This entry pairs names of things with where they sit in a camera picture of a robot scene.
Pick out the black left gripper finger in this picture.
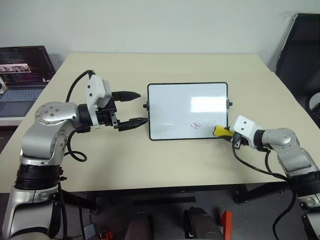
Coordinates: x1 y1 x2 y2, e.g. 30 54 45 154
117 117 150 133
111 91 142 103

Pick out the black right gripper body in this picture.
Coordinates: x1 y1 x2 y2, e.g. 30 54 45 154
231 133 250 150

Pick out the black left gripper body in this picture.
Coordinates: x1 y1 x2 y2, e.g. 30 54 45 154
96 99 120 130

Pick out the yellow whiteboard eraser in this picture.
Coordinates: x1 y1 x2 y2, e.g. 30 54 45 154
212 123 235 139

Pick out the black-framed small whiteboard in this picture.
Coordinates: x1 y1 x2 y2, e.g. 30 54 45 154
142 81 234 141

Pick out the tall orange-red clamp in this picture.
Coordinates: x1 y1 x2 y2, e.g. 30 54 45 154
219 210 235 240

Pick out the white round object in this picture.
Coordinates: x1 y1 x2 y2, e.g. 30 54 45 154
305 91 320 121

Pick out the dark rounded shape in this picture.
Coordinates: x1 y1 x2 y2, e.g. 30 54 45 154
126 211 154 240
183 206 227 240

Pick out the open grey laptop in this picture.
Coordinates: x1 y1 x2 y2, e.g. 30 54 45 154
0 45 56 119

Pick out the black office chair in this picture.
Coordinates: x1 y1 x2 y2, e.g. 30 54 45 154
274 13 320 96

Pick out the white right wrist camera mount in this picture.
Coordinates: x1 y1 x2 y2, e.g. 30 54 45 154
229 115 263 148

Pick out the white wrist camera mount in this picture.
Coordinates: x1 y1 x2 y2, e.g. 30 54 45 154
229 115 263 148
84 74 112 128

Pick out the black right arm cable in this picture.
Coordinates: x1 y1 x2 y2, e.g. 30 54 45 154
231 143 297 240

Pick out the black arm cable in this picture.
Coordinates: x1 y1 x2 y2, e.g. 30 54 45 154
231 143 297 240
65 70 95 162

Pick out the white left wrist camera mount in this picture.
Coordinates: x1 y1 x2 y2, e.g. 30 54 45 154
84 74 112 128

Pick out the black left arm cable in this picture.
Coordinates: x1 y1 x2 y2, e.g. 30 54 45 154
65 70 95 162

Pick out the black metal table frame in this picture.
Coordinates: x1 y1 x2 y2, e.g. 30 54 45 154
58 180 292 219

